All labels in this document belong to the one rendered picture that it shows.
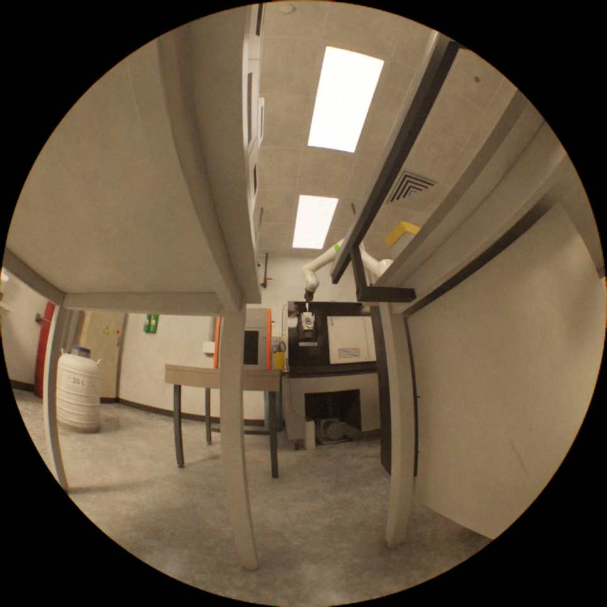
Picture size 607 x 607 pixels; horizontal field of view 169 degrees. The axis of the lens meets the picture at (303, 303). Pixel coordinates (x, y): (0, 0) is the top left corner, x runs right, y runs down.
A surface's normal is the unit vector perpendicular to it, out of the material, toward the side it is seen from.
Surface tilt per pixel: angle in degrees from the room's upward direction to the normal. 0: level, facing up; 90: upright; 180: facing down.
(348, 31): 180
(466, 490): 90
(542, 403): 90
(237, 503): 90
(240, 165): 180
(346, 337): 90
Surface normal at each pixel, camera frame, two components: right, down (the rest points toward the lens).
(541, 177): -0.99, -0.02
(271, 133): 0.04, 0.92
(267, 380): 0.13, -0.38
